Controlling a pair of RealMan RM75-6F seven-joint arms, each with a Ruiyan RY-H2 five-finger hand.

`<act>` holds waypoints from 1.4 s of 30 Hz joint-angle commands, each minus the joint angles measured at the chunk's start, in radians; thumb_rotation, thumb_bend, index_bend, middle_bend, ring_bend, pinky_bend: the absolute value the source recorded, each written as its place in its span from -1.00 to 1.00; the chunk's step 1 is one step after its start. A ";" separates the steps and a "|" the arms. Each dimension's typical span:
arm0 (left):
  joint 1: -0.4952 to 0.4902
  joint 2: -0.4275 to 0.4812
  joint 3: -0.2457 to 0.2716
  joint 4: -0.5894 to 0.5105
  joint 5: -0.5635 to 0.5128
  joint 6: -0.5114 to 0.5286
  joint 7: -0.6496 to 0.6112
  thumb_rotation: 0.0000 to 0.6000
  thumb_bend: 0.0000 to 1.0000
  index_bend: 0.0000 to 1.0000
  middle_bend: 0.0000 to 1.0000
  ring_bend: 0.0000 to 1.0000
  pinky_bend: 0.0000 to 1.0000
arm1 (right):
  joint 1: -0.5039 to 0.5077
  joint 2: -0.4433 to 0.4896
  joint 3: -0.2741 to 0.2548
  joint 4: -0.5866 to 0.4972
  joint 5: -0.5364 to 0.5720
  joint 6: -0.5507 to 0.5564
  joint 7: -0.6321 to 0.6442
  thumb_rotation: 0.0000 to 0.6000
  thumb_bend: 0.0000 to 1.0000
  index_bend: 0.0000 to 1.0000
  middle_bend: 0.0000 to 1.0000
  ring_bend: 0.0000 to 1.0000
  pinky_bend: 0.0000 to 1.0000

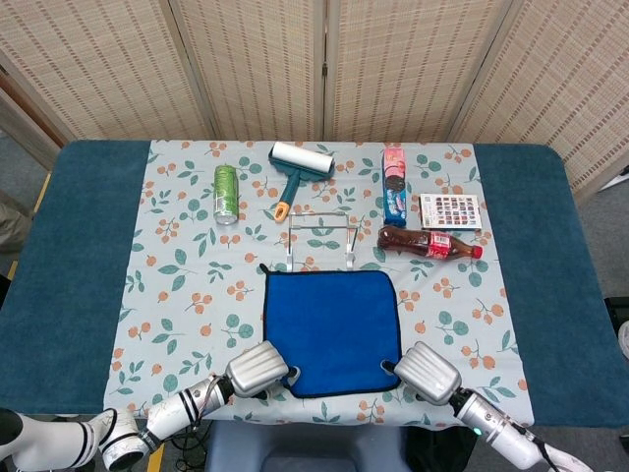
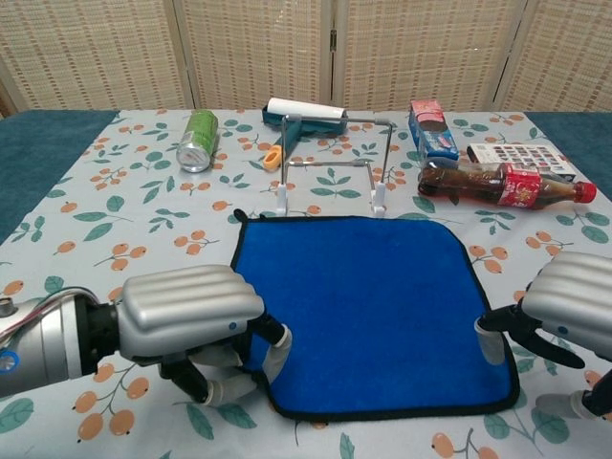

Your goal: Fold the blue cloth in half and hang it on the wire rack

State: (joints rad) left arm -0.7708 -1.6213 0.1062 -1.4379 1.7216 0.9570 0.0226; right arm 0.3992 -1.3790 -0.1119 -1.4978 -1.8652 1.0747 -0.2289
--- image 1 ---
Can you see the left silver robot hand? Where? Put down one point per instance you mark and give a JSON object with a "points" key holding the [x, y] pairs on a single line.
{"points": [[255, 369]]}

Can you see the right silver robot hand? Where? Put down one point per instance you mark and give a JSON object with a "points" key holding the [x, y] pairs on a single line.
{"points": [[427, 373]]}

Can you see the blue microfibre cloth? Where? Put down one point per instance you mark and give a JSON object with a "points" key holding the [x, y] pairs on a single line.
{"points": [[329, 319]]}

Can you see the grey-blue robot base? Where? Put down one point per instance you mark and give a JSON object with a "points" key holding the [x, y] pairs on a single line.
{"points": [[295, 442]]}

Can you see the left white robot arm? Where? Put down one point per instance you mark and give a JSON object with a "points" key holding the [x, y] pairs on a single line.
{"points": [[172, 408]]}

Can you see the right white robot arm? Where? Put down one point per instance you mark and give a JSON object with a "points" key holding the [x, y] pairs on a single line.
{"points": [[496, 428]]}

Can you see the floral tablecloth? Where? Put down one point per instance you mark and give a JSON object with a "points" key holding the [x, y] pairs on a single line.
{"points": [[196, 255]]}

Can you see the black bag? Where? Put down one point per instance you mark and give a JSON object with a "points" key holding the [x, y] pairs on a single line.
{"points": [[442, 450]]}

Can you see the cola bottle with red label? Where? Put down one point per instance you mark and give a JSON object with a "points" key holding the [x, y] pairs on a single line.
{"points": [[413, 243]]}

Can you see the flat box with printed squares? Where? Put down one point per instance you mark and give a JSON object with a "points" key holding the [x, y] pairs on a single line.
{"points": [[452, 210]]}

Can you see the green drink can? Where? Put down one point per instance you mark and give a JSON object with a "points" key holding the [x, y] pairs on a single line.
{"points": [[226, 194]]}

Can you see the blue pink cookie box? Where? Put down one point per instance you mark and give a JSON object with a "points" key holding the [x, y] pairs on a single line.
{"points": [[394, 196]]}

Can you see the black floor object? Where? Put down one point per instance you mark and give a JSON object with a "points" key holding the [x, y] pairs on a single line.
{"points": [[616, 312]]}

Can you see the white shoe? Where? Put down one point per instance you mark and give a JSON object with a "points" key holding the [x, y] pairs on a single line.
{"points": [[625, 341]]}

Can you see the teal lint roller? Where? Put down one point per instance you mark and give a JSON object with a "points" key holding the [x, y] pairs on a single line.
{"points": [[302, 159]]}

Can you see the teal table cover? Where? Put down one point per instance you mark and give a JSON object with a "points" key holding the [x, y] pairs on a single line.
{"points": [[74, 246]]}

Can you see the woven folding screen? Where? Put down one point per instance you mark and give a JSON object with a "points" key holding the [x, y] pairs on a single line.
{"points": [[255, 64]]}

